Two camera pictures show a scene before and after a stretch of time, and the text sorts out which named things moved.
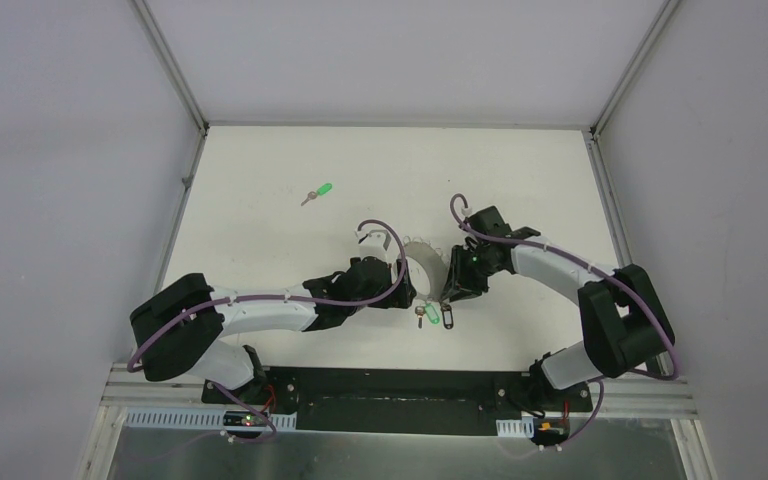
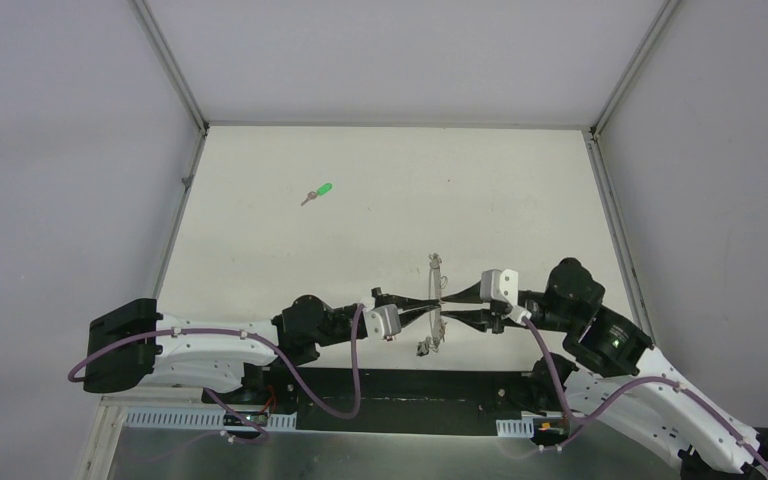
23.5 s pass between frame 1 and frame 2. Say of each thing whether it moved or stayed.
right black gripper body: moved
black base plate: stayed
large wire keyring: moved
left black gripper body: moved
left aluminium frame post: stayed
